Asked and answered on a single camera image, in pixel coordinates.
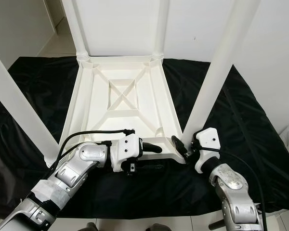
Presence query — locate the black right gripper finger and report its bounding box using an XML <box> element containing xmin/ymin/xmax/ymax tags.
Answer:
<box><xmin>171</xmin><ymin>135</ymin><xmax>188</xmax><ymax>157</ymax></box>

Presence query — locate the white plastic table top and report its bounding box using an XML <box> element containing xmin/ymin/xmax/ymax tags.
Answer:
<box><xmin>53</xmin><ymin>53</ymin><xmax>187</xmax><ymax>169</ymax></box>

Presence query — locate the grey right robot foot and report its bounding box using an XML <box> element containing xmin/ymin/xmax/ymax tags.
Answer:
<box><xmin>149</xmin><ymin>224</ymin><xmax>174</xmax><ymax>231</ymax></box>

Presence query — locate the grey robot foot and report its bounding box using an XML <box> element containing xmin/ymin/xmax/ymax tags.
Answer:
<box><xmin>149</xmin><ymin>224</ymin><xmax>174</xmax><ymax>231</ymax></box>
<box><xmin>82</xmin><ymin>223</ymin><xmax>102</xmax><ymax>231</ymax></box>

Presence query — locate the grey left robot foot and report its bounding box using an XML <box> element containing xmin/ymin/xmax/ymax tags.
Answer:
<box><xmin>82</xmin><ymin>223</ymin><xmax>102</xmax><ymax>231</ymax></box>

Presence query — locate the black cloth table cover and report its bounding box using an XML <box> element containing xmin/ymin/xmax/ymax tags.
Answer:
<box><xmin>0</xmin><ymin>55</ymin><xmax>289</xmax><ymax>219</ymax></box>

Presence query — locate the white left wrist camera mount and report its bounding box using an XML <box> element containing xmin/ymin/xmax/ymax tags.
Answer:
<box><xmin>110</xmin><ymin>134</ymin><xmax>144</xmax><ymax>173</ymax></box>

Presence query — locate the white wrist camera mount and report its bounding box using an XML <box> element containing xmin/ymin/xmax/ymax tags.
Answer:
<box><xmin>194</xmin><ymin>128</ymin><xmax>221</xmax><ymax>174</ymax></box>
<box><xmin>110</xmin><ymin>134</ymin><xmax>144</xmax><ymax>173</ymax></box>

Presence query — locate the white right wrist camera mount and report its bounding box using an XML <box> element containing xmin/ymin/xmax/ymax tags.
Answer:
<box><xmin>194</xmin><ymin>128</ymin><xmax>221</xmax><ymax>174</ymax></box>

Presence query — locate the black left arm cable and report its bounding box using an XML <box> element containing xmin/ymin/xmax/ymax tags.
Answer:
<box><xmin>55</xmin><ymin>129</ymin><xmax>135</xmax><ymax>167</ymax></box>

